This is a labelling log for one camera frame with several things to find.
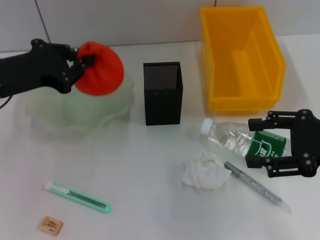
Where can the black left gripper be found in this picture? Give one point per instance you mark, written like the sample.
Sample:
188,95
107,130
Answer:
37,67

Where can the yellow plastic bin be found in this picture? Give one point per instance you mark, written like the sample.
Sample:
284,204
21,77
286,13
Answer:
250,75

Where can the clear green label water bottle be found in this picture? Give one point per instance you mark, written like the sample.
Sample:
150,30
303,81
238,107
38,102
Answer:
230,137

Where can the tan eraser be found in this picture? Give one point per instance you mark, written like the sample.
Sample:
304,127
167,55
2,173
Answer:
51,225

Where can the translucent green fruit plate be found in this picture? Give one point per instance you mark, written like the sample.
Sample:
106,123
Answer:
82,112

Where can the red orange fruit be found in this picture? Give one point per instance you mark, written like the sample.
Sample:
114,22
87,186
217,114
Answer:
105,72

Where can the grey glitter pen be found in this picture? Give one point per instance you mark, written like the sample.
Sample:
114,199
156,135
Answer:
252,185

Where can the green white utility knife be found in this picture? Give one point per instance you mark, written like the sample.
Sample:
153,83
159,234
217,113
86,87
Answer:
82,198

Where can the black mesh pen holder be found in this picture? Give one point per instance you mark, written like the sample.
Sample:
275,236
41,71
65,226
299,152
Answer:
162,107

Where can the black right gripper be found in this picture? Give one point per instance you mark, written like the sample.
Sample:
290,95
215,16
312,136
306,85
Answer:
307,142

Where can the white paper ball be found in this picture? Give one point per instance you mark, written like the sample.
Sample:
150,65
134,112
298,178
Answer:
205,172

